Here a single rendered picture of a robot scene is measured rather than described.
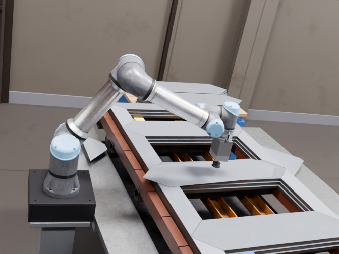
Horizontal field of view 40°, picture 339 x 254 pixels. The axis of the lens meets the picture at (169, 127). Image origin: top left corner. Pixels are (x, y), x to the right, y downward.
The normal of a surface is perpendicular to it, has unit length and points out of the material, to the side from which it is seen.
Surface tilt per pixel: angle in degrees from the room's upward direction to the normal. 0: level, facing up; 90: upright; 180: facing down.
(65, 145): 8
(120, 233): 0
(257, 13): 90
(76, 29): 90
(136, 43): 90
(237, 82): 90
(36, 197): 0
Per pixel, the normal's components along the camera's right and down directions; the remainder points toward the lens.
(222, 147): 0.24, 0.44
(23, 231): 0.19, -0.90
